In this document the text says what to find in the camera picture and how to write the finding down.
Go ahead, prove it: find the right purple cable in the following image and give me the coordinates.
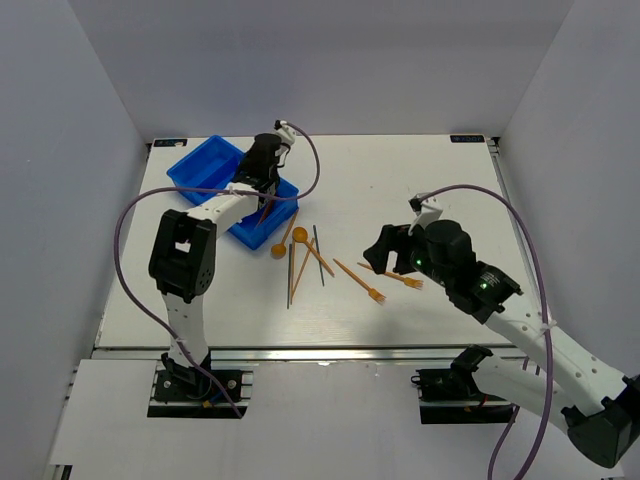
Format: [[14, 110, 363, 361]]
[[419, 184, 554, 480]]

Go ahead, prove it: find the orange spoon small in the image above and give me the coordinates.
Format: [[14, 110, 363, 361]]
[[270, 211, 298, 259]]

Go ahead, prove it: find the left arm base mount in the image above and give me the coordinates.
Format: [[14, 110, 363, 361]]
[[147, 353, 253, 419]]

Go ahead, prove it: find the blue divided plastic tray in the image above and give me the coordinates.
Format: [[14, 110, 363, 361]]
[[167, 135, 298, 250]]

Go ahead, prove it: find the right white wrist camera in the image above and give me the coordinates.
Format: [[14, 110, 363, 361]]
[[409, 193, 443, 235]]

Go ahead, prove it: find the right table logo sticker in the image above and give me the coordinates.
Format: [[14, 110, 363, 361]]
[[449, 134, 486, 143]]

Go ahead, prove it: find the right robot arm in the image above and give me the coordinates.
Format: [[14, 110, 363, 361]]
[[363, 220, 639, 468]]

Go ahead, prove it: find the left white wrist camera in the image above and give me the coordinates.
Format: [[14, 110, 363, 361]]
[[274, 119, 296, 149]]

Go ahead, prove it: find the dark green chopstick right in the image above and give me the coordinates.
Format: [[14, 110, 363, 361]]
[[312, 224, 327, 288]]

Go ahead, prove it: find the red-orange plastic fork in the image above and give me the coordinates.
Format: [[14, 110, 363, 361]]
[[256, 200, 275, 227]]

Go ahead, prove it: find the purple cable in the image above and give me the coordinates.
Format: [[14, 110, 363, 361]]
[[114, 119, 321, 419], [419, 184, 554, 480]]

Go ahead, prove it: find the dark green chopstick left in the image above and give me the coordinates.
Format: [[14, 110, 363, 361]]
[[287, 243, 293, 309]]

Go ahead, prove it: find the orange fork right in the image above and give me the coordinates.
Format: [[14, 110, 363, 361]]
[[383, 272, 423, 290]]

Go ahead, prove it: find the orange chopstick crossing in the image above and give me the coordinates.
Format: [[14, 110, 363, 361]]
[[305, 242, 335, 277]]

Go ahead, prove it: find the dark green chopstick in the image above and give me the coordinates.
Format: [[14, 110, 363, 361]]
[[312, 224, 327, 288], [287, 243, 293, 309]]

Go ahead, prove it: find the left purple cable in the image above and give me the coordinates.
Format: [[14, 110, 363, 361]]
[[114, 119, 321, 419]]

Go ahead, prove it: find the orange fork lower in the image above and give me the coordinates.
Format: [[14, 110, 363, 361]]
[[333, 259, 386, 305]]

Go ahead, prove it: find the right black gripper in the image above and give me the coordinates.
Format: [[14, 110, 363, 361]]
[[362, 224, 451, 288]]

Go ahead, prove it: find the orange fork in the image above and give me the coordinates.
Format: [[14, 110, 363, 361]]
[[383, 272, 423, 290], [333, 259, 386, 305]]

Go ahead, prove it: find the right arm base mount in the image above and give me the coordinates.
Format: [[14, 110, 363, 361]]
[[410, 345, 515, 425]]

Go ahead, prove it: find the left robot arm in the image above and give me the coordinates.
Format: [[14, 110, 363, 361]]
[[149, 124, 295, 399]]

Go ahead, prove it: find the orange chopstick long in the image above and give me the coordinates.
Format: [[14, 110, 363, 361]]
[[289, 242, 310, 304]]

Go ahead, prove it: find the orange spoon large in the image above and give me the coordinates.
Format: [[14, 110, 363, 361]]
[[291, 226, 310, 298]]

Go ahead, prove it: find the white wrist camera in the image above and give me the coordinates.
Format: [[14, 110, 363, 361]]
[[274, 119, 296, 149], [409, 193, 443, 235]]

